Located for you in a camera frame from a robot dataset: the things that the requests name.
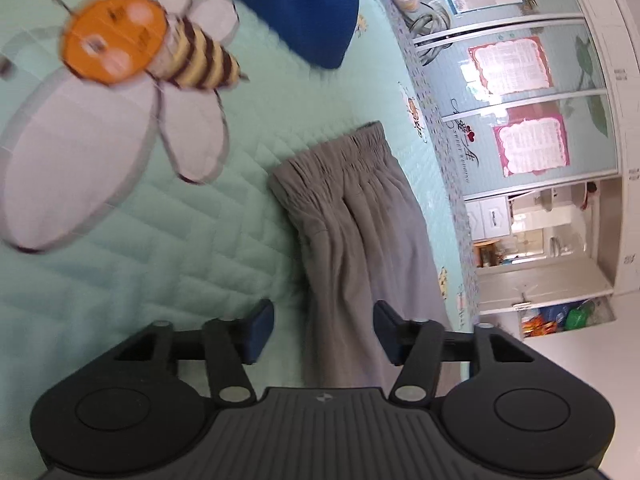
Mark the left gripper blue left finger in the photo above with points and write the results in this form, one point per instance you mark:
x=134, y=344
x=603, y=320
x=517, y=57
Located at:
x=229, y=346

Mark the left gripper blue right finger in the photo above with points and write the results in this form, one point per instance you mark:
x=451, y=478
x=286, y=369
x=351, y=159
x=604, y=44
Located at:
x=416, y=347

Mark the grey trousers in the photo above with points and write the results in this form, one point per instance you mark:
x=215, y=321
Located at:
x=363, y=238

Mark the dotted purple bed sheet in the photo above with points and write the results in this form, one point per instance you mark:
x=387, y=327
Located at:
x=429, y=166

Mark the white drawer cabinet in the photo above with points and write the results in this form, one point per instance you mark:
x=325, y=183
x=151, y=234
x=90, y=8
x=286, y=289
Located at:
x=489, y=218

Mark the pink-bordered poster right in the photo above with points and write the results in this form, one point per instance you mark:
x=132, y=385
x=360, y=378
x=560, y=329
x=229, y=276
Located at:
x=532, y=146

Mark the pink-bordered poster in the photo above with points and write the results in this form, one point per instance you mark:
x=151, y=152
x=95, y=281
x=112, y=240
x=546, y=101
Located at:
x=532, y=146
x=512, y=66

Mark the mint green bee quilt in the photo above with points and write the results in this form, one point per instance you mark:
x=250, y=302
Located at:
x=184, y=253

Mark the pink-bordered poster left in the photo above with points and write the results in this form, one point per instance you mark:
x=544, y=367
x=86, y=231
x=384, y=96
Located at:
x=512, y=66

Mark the light blue sliding wardrobe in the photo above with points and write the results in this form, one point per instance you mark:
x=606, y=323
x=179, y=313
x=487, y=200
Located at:
x=540, y=104

